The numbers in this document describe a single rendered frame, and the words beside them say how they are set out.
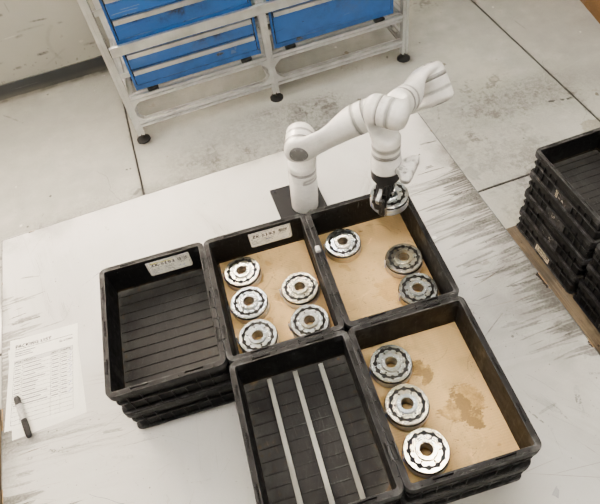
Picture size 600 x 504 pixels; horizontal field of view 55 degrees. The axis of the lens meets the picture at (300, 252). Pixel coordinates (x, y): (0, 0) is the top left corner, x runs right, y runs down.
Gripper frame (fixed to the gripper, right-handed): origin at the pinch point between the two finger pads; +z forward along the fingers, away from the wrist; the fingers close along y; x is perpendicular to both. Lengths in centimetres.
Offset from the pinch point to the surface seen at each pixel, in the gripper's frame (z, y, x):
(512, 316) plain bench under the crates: 29.4, 4.1, 39.2
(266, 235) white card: 10.6, 13.1, -31.3
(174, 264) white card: 12, 31, -53
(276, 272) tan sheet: 17.1, 20.2, -25.7
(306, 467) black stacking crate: 17, 67, 4
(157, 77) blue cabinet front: 65, -103, -164
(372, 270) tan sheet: 16.8, 10.5, 0.0
